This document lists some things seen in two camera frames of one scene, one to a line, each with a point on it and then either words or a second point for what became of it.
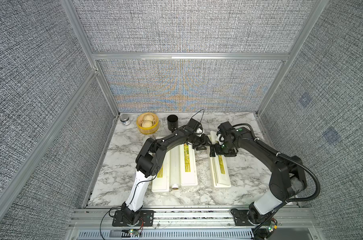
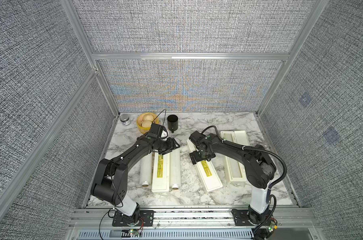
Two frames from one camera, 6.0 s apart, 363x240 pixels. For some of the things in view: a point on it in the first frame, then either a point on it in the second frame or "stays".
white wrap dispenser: (161, 182) stays
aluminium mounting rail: (287, 218) stays
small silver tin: (125, 120) stays
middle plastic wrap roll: (175, 167) stays
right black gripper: (216, 147) -> (195, 158)
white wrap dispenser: (219, 167) -> (236, 169)
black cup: (172, 120) stays
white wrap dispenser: (188, 174) -> (207, 172)
